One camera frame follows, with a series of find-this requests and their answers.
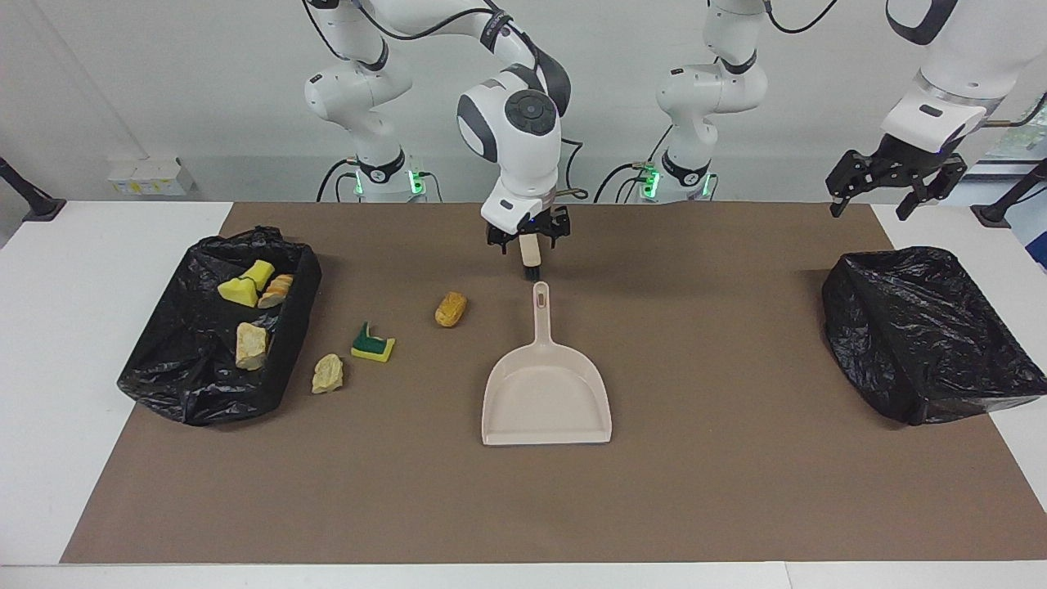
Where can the beige brush with black bristles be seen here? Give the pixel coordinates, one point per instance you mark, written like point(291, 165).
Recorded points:
point(531, 254)

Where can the black trash bag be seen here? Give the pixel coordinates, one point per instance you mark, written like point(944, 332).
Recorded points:
point(924, 343)
point(188, 376)

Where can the left black trash bag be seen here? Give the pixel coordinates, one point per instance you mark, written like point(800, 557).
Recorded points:
point(188, 376)

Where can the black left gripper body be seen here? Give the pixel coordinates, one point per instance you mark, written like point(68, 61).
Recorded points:
point(908, 159)

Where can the striped orange bread piece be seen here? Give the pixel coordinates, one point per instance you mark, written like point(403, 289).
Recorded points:
point(276, 292)

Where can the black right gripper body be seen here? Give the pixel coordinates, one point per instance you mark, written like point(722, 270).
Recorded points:
point(536, 225)

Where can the white wall socket box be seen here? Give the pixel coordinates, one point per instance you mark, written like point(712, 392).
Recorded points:
point(151, 176)

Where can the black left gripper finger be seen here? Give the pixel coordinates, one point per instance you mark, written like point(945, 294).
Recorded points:
point(920, 196)
point(844, 180)

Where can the brown bread roll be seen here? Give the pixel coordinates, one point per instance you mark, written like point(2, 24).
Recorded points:
point(451, 309)

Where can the right black trash bag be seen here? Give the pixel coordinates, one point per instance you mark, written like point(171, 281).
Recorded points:
point(924, 343)

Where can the yellow sponge wedge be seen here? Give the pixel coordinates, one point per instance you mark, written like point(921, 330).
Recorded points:
point(237, 293)

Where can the beige plastic dustpan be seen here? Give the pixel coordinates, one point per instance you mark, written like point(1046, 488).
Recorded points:
point(544, 401)

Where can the black stand foot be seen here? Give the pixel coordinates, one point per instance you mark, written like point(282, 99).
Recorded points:
point(37, 206)
point(994, 214)

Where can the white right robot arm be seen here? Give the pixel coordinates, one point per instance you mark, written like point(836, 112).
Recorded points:
point(523, 155)

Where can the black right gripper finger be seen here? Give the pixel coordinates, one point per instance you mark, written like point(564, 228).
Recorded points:
point(499, 237)
point(559, 236)

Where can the notched green yellow sponge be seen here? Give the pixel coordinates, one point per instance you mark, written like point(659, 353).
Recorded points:
point(372, 350)

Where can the brown table mat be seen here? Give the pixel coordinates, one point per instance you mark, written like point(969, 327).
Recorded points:
point(409, 491)

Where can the pale beige foam chunk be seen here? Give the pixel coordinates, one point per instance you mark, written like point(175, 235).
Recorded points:
point(250, 348)
point(328, 374)

